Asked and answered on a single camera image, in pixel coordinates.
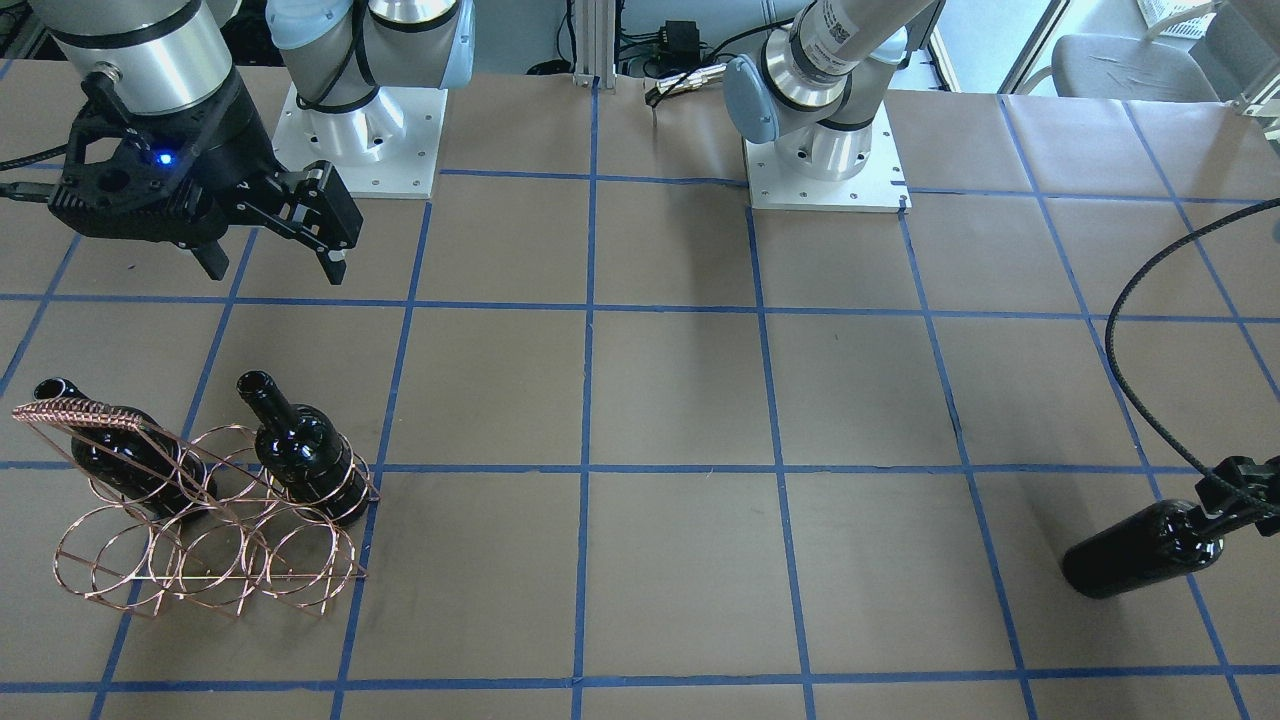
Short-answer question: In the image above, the black braided cable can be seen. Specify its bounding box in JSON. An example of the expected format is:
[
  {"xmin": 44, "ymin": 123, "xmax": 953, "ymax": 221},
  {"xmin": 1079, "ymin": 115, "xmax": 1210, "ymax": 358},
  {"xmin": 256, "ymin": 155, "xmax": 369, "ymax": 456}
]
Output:
[{"xmin": 1105, "ymin": 197, "xmax": 1280, "ymax": 480}]

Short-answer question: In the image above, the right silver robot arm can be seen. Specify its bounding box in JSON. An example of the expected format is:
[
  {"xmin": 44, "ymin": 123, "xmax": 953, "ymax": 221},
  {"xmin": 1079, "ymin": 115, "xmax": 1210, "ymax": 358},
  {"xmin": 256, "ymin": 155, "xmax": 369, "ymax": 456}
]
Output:
[{"xmin": 3, "ymin": 1, "xmax": 475, "ymax": 284}]

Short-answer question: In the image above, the dark wine bottle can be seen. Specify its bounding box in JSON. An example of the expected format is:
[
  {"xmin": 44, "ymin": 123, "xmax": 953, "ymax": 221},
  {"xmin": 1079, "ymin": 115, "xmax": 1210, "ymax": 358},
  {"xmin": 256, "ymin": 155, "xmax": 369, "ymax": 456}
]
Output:
[
  {"xmin": 236, "ymin": 370, "xmax": 369, "ymax": 527},
  {"xmin": 1061, "ymin": 498, "xmax": 1224, "ymax": 600}
]

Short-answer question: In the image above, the copper wire wine basket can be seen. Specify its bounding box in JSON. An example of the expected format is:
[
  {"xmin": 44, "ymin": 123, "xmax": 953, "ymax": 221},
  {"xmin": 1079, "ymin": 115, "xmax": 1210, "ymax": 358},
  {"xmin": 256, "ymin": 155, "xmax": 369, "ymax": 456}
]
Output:
[{"xmin": 12, "ymin": 398, "xmax": 369, "ymax": 618}]

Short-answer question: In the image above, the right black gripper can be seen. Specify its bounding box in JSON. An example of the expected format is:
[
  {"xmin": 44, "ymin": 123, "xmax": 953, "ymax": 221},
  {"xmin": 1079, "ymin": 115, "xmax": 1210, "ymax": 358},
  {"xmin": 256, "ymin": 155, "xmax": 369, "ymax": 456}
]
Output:
[{"xmin": 47, "ymin": 69, "xmax": 364, "ymax": 286}]

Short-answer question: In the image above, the grey office chair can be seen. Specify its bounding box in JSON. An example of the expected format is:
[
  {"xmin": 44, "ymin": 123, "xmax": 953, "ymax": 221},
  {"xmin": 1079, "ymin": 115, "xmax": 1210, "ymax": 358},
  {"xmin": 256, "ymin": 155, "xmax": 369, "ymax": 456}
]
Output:
[{"xmin": 1005, "ymin": 1, "xmax": 1279, "ymax": 117}]

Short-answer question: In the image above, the dark wine bottle in basket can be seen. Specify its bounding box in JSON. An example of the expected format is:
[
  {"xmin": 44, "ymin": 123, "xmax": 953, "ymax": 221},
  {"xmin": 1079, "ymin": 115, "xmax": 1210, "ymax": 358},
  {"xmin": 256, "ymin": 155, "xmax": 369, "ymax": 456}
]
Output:
[{"xmin": 236, "ymin": 370, "xmax": 369, "ymax": 527}]

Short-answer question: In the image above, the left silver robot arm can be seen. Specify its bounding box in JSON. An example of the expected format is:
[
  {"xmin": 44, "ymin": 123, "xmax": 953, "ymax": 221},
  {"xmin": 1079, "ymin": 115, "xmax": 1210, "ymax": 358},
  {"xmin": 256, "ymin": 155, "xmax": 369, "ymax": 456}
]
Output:
[{"xmin": 724, "ymin": 1, "xmax": 1277, "ymax": 536}]

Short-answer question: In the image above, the aluminium frame post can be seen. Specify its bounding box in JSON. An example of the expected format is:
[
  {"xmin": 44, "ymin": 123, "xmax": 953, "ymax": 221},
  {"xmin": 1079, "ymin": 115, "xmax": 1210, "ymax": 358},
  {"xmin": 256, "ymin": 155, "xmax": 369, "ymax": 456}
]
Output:
[{"xmin": 571, "ymin": 0, "xmax": 617, "ymax": 92}]

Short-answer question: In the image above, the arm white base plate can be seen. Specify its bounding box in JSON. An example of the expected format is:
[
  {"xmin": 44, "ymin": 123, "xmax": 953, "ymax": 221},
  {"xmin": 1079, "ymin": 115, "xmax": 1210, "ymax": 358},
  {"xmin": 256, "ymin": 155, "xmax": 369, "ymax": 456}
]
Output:
[
  {"xmin": 744, "ymin": 104, "xmax": 913, "ymax": 213},
  {"xmin": 273, "ymin": 86, "xmax": 449, "ymax": 200}
]

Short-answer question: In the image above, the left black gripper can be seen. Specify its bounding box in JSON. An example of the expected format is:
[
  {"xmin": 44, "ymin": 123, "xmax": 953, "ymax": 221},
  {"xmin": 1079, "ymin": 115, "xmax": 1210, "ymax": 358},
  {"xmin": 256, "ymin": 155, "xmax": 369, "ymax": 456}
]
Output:
[{"xmin": 1196, "ymin": 456, "xmax": 1279, "ymax": 527}]

